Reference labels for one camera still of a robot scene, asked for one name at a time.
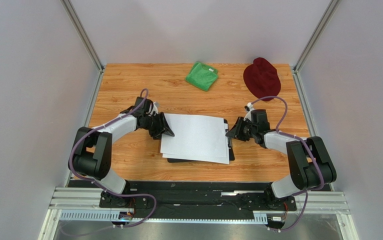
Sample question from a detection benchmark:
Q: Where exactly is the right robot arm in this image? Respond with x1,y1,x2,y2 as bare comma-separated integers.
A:
226,109,337,202

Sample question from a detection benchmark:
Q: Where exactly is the black clipboard folder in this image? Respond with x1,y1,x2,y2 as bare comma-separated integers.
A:
167,118,236,164

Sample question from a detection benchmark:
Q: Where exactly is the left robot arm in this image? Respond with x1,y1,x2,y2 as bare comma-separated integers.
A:
68,96,175,202

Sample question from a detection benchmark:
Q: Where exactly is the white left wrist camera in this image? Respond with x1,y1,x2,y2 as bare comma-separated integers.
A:
149,101,160,116

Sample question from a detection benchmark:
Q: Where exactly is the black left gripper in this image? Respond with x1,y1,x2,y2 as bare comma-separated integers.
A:
140,112,175,140

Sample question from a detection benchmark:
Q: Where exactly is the green folded cloth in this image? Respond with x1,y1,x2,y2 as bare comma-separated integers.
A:
185,61,219,92

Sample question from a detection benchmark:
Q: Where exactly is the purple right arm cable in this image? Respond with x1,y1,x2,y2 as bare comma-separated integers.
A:
246,95,326,233

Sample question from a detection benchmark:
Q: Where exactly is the aluminium frame rail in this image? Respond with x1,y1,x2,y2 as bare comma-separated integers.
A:
39,182,359,240

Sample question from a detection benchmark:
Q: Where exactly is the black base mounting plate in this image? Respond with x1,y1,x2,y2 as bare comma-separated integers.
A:
68,179,332,221

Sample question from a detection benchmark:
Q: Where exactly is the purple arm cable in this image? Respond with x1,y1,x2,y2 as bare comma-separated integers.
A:
59,88,157,234
246,95,326,233

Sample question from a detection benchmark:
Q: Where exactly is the dark red hat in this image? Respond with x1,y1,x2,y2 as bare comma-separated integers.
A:
243,57,281,102

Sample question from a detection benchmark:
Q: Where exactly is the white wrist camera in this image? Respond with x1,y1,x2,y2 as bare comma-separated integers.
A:
244,102,255,121
149,101,160,116

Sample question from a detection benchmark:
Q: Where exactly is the white paper sheet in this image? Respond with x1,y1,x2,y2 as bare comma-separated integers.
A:
160,123,233,165
160,113,230,165

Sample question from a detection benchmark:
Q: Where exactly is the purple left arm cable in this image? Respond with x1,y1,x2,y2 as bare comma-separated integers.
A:
59,88,157,234

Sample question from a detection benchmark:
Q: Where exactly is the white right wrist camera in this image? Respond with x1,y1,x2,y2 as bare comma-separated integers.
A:
244,102,255,121

